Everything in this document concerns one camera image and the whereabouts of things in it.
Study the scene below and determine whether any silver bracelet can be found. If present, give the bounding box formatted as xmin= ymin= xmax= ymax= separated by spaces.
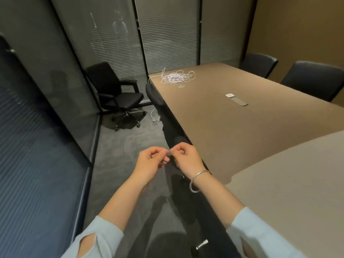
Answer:
xmin=189 ymin=170 xmax=213 ymax=193

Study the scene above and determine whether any pale beige table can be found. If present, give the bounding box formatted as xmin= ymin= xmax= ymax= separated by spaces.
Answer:
xmin=225 ymin=130 xmax=344 ymax=258

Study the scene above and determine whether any glass partition with grey blinds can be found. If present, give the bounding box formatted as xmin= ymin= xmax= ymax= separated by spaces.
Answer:
xmin=0 ymin=0 xmax=255 ymax=258

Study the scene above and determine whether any white table socket panel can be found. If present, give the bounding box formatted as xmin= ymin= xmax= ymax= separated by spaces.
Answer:
xmin=225 ymin=93 xmax=249 ymax=107

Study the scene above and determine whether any person's right hand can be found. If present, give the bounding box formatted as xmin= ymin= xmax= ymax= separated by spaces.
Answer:
xmin=169 ymin=142 xmax=207 ymax=180

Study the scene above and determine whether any pile of white cables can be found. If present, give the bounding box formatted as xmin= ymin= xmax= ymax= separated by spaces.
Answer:
xmin=160 ymin=67 xmax=197 ymax=85

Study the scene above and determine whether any person's left hand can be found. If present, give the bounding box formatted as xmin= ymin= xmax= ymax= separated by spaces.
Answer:
xmin=131 ymin=146 xmax=171 ymax=186

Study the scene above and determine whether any person's left forearm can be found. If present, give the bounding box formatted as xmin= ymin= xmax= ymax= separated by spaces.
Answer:
xmin=61 ymin=173 xmax=151 ymax=258

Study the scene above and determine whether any dark meeting chair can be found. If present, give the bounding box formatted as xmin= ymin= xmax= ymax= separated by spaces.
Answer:
xmin=280 ymin=60 xmax=344 ymax=102
xmin=238 ymin=53 xmax=279 ymax=79

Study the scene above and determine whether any black swivel office chair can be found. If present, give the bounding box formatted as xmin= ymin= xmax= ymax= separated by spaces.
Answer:
xmin=164 ymin=142 xmax=244 ymax=258
xmin=85 ymin=61 xmax=148 ymax=132

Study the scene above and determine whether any brown table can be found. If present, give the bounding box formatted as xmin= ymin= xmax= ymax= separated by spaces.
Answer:
xmin=148 ymin=61 xmax=344 ymax=186

